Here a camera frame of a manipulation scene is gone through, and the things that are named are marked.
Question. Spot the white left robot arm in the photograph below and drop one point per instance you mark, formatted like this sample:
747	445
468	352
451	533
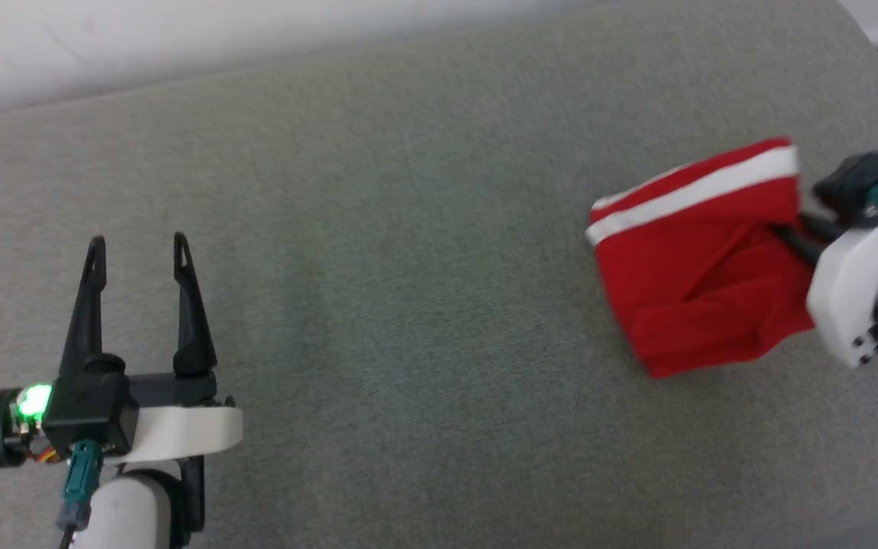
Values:
130	511

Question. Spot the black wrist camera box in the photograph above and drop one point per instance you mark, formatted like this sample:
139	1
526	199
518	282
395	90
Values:
854	187
92	404

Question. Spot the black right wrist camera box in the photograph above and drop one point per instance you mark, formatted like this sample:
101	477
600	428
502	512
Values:
854	187

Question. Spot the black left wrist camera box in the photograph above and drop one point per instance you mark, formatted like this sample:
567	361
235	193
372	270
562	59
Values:
92	404

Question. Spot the grey fabric sofa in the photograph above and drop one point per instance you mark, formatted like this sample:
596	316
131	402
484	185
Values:
408	267

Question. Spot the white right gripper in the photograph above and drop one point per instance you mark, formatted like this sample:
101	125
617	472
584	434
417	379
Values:
847	290

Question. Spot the red garment with white stripe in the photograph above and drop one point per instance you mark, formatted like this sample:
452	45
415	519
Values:
698	267

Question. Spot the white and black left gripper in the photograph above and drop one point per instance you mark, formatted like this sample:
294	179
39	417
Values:
187	431

